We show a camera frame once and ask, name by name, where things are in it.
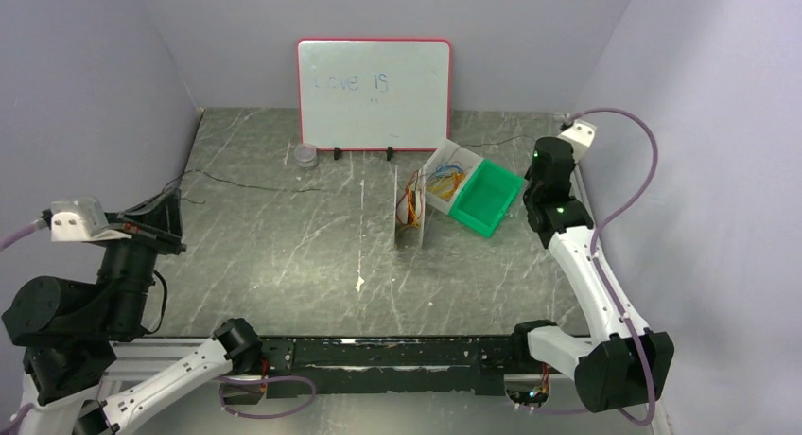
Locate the thin black cable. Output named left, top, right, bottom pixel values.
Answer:
left=164, top=134, right=540, bottom=206

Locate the white perforated cable spool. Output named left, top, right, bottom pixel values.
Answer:
left=392, top=168, right=427, bottom=250

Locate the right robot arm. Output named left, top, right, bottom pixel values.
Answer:
left=514, top=137, right=674, bottom=417

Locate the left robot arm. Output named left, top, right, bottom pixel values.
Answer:
left=2, top=187, right=263, bottom=434

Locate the clear jar of clips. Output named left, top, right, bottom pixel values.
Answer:
left=293, top=143, right=319, bottom=169

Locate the red framed whiteboard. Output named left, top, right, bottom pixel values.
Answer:
left=296, top=38, right=452, bottom=151

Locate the white plastic bin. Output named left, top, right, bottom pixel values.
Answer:
left=421, top=139, right=484, bottom=215

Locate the green plastic bin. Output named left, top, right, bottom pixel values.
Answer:
left=448, top=160, right=525, bottom=237

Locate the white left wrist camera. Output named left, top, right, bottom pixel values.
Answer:
left=50, top=197, right=131, bottom=243

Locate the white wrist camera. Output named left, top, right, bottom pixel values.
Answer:
left=557, top=120, right=597, bottom=163
left=50, top=197, right=131, bottom=243

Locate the red wire on spool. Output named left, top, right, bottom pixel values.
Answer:
left=404, top=171, right=427, bottom=230

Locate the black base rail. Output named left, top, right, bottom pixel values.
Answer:
left=233, top=335, right=546, bottom=396

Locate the yellow wire bundle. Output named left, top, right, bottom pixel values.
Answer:
left=426, top=170, right=468, bottom=202

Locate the aluminium side rail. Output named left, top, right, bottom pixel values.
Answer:
left=554, top=113, right=602, bottom=246

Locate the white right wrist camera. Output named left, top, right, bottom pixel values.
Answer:
left=557, top=120, right=597, bottom=163

